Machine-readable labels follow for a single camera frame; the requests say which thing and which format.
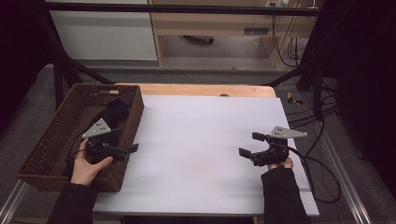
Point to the black cloth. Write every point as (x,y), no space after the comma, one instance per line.
(114,113)

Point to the yellow and black tape piece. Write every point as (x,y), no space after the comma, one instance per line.
(292,99)

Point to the aluminium rail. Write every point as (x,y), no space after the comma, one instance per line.
(12,202)
(345,180)

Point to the person's right hand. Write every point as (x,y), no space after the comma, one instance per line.
(281,164)

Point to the person's left hand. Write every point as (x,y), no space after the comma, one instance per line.
(87,168)

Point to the black metal frame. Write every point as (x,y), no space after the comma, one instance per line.
(62,68)

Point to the wooden desk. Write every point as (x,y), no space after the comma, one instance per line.
(218,25)

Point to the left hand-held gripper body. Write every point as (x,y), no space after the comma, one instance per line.
(100,146)

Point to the white cabinet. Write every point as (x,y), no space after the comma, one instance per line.
(106,34)

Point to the brown woven basket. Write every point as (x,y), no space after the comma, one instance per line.
(62,146)

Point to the white table mat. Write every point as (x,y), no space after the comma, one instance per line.
(202,155)

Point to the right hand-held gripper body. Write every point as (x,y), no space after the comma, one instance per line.
(276,147)

